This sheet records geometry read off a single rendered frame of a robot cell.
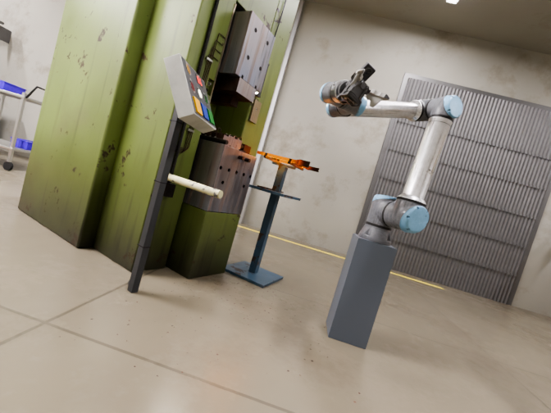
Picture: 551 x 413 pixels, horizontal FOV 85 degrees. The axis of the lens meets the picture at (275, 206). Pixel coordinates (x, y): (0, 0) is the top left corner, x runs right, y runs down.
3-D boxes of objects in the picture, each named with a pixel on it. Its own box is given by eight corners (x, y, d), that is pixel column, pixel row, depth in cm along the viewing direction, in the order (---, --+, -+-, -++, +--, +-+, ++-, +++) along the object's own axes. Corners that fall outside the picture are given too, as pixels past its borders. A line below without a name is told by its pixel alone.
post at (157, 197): (138, 292, 160) (190, 93, 154) (131, 292, 157) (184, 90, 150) (133, 288, 162) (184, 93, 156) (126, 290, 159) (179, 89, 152)
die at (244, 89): (252, 102, 213) (257, 89, 212) (236, 91, 195) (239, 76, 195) (210, 97, 233) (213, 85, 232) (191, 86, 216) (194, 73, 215)
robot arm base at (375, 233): (385, 242, 187) (390, 227, 186) (393, 247, 168) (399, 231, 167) (355, 233, 188) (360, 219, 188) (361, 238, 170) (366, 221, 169)
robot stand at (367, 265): (359, 332, 192) (387, 242, 188) (365, 349, 170) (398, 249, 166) (325, 321, 194) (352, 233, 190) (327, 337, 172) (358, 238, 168)
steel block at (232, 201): (241, 214, 227) (257, 157, 225) (207, 211, 194) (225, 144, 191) (189, 195, 255) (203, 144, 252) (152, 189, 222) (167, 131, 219)
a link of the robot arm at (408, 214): (399, 230, 171) (445, 105, 168) (424, 238, 155) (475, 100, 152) (380, 224, 166) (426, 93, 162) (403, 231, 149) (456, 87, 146)
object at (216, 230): (224, 273, 230) (240, 215, 227) (188, 279, 197) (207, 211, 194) (175, 248, 258) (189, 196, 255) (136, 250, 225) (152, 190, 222)
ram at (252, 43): (266, 97, 224) (281, 44, 221) (235, 73, 190) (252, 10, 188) (224, 93, 244) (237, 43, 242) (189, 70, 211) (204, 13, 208)
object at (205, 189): (222, 200, 165) (225, 190, 165) (216, 198, 161) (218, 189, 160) (170, 181, 187) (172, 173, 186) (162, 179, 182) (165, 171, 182)
